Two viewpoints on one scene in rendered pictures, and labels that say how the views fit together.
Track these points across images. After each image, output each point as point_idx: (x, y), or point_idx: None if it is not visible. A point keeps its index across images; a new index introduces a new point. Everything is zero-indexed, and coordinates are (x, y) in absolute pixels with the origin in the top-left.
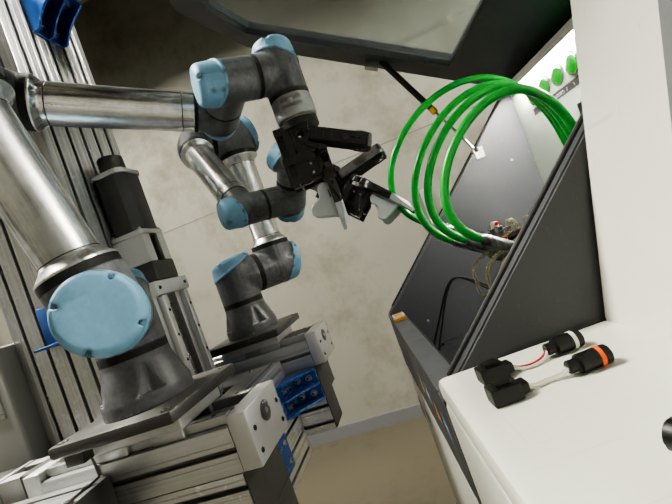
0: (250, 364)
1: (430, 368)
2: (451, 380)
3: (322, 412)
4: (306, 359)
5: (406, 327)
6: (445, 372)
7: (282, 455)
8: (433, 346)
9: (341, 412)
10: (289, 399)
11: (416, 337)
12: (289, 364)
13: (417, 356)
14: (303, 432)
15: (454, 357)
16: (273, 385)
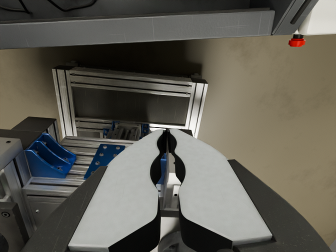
0: (25, 216)
1: (222, 31)
2: (322, 24)
3: (50, 133)
4: (19, 160)
5: (34, 35)
6: (245, 20)
7: (112, 152)
8: (155, 15)
9: (30, 117)
10: (66, 162)
11: (101, 29)
12: (23, 177)
13: (175, 38)
14: (61, 145)
15: (289, 10)
16: (170, 169)
